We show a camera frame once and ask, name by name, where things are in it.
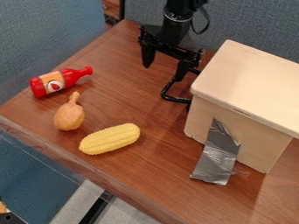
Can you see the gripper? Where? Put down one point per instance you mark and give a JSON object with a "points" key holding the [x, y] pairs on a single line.
{"points": [[171, 49]]}

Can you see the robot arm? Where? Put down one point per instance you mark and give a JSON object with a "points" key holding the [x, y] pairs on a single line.
{"points": [[177, 23]]}

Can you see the cabinet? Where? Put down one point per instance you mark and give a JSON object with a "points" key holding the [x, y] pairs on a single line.
{"points": [[249, 87]]}

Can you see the yellow toy corn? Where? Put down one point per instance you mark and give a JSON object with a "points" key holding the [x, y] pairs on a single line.
{"points": [[110, 138]]}

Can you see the grey tape strip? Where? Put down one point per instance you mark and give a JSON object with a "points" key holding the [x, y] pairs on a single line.
{"points": [[218, 154]]}

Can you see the red toy bottle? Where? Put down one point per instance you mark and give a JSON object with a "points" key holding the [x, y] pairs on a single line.
{"points": [[58, 81]]}

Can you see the tan toy chicken drumstick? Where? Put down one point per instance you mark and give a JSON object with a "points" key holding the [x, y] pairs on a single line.
{"points": [[69, 115]]}

